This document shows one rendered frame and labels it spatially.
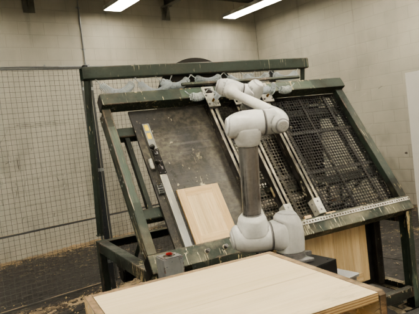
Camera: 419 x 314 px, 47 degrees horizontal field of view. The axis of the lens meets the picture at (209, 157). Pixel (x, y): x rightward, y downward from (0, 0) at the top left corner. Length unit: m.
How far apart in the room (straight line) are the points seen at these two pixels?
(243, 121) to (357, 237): 1.97
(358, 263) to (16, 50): 5.90
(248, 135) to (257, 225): 0.48
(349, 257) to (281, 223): 1.53
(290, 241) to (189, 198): 0.89
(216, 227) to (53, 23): 5.76
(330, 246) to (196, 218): 1.22
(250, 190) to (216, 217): 0.77
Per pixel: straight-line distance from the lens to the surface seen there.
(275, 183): 3.48
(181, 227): 3.05
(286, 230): 2.56
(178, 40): 9.31
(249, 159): 2.41
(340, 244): 3.94
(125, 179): 3.11
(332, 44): 9.23
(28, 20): 8.16
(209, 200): 3.24
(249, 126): 2.36
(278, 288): 1.04
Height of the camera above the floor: 1.59
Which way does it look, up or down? 3 degrees down
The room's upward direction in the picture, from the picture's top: 7 degrees counter-clockwise
